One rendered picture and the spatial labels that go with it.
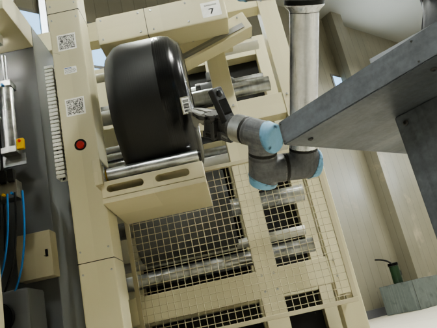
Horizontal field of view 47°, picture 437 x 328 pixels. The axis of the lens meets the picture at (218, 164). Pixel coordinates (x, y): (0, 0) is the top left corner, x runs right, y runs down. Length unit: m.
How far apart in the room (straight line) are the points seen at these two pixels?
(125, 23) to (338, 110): 1.82
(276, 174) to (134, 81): 0.59
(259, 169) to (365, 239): 6.88
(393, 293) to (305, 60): 6.44
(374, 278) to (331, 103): 7.60
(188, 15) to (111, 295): 1.31
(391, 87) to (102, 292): 1.33
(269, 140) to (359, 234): 6.86
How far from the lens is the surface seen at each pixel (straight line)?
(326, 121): 0.76
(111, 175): 1.80
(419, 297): 7.62
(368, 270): 8.23
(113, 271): 1.81
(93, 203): 1.87
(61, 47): 2.16
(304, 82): 1.53
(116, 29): 2.46
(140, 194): 1.74
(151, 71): 1.79
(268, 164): 1.56
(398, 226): 8.86
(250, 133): 1.54
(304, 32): 1.51
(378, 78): 0.71
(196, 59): 2.51
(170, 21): 2.43
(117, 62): 1.85
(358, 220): 8.40
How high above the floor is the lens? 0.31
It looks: 18 degrees up
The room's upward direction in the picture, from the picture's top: 13 degrees counter-clockwise
